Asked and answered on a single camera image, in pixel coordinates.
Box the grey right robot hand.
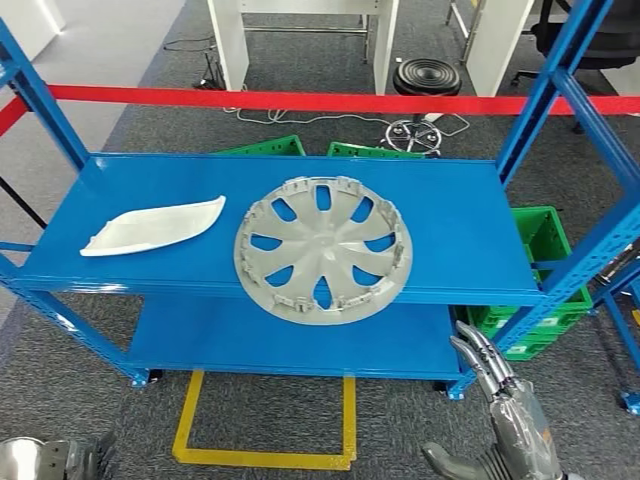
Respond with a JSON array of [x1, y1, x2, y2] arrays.
[[421, 321, 565, 480]]

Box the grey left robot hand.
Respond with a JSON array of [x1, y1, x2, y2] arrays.
[[44, 431, 118, 480]]

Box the grey plastic wheel hubcap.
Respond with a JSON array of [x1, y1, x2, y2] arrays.
[[233, 175, 414, 327]]

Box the white curved plastic part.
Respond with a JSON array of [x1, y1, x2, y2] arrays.
[[79, 195, 227, 258]]

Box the green plastic crate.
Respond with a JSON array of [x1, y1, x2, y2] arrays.
[[452, 305, 553, 363], [467, 206, 594, 340], [327, 140, 426, 160], [214, 134, 307, 158]]

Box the thin black rod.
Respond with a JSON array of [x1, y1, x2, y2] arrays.
[[0, 175, 48, 230]]

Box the black round stool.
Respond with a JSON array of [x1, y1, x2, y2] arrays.
[[383, 57, 463, 158]]

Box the white desk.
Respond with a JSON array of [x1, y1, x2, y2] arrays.
[[206, 0, 401, 96], [446, 0, 536, 99]]

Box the black office chair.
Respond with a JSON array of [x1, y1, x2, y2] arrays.
[[509, 0, 640, 87]]

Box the black router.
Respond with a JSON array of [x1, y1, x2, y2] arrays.
[[192, 49, 226, 91]]

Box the red barrier belt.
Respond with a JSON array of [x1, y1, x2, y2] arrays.
[[0, 84, 640, 138]]

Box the white floor cable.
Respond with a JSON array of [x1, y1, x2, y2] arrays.
[[223, 105, 471, 140]]

